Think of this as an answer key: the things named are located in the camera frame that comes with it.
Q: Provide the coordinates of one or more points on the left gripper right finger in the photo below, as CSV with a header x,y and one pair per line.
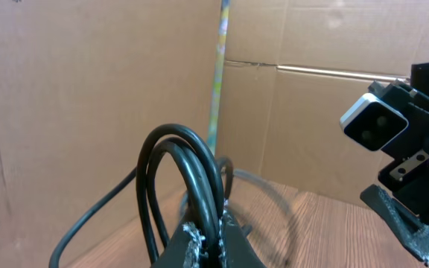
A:
x,y
235,250

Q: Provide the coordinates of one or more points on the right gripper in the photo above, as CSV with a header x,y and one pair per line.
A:
x,y
407,177

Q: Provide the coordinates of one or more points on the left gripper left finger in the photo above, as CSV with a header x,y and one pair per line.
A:
x,y
184,250

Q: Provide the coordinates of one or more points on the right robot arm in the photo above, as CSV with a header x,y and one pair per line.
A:
x,y
401,198

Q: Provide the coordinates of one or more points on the colourful painted backdrop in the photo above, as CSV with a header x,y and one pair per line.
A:
x,y
218,75

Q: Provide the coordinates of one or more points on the cardboard box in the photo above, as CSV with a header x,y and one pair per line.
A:
x,y
82,83

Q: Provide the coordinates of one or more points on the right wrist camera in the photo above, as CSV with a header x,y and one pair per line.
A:
x,y
372,123

